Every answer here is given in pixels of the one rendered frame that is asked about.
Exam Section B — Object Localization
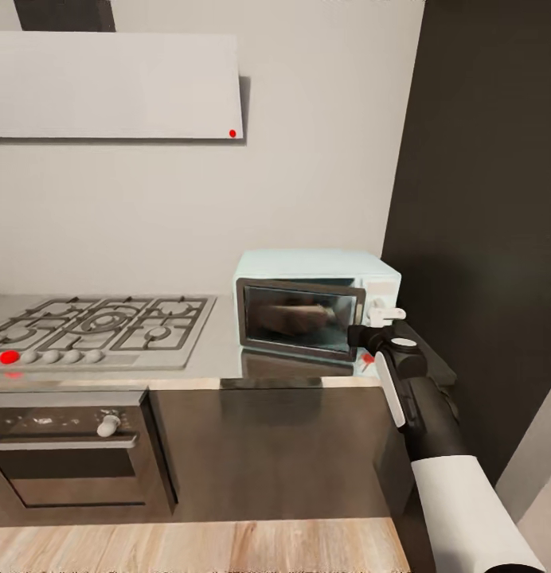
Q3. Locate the microwave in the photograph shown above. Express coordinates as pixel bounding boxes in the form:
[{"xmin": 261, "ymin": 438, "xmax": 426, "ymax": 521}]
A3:
[{"xmin": 233, "ymin": 248, "xmax": 402, "ymax": 362}]

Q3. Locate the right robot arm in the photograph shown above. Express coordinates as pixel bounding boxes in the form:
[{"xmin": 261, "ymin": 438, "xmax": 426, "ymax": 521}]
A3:
[{"xmin": 347, "ymin": 308, "xmax": 545, "ymax": 573}]

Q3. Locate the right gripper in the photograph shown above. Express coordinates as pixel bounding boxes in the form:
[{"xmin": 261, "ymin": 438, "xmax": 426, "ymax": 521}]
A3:
[{"xmin": 347, "ymin": 325, "xmax": 396, "ymax": 350}]

